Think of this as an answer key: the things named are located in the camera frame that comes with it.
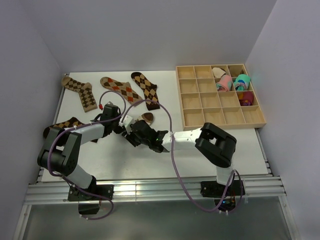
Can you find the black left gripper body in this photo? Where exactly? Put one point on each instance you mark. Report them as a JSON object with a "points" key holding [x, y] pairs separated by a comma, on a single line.
{"points": [[117, 128]]}

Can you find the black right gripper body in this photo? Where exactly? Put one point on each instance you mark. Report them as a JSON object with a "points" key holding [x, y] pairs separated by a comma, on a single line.
{"points": [[134, 140]]}

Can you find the brown tan striped sock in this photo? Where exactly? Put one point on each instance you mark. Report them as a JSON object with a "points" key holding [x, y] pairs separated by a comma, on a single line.
{"points": [[147, 117]]}

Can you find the tan orange argyle sock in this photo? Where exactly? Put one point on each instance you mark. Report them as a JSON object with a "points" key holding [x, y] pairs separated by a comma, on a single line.
{"points": [[124, 88]]}

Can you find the dark brown tan argyle sock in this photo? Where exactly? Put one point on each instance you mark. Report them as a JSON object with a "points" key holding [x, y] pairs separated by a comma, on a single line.
{"points": [[149, 90]]}

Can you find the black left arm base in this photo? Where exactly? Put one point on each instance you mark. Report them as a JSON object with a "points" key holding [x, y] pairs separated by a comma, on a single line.
{"points": [[89, 201]]}

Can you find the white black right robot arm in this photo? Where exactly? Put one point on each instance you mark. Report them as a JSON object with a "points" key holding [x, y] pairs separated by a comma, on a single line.
{"points": [[217, 145]]}

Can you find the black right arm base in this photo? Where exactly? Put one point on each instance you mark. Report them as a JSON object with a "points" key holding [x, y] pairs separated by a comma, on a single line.
{"points": [[211, 189]]}

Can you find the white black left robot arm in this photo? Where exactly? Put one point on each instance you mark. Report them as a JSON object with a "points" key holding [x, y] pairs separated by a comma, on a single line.
{"points": [[60, 151]]}

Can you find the brown yellow argyle sock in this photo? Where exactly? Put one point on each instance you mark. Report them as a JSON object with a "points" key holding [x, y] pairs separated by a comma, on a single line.
{"points": [[62, 126]]}

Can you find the wooden compartment organizer box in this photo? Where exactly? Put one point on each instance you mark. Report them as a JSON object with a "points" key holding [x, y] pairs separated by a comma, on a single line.
{"points": [[200, 102]]}

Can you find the pink rolled sock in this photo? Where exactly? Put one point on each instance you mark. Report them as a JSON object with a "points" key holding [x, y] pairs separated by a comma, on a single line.
{"points": [[224, 84]]}

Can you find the cream rolled sock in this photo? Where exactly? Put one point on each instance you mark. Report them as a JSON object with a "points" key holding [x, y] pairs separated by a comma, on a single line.
{"points": [[218, 72]]}

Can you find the maroon rolled sock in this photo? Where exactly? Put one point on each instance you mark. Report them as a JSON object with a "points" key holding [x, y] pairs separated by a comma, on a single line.
{"points": [[246, 98]]}

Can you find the teal rolled sock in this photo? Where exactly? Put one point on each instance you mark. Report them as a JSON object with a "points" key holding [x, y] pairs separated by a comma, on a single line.
{"points": [[242, 82]]}

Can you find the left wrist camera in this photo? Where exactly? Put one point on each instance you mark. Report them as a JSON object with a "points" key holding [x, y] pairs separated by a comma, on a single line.
{"points": [[109, 103]]}

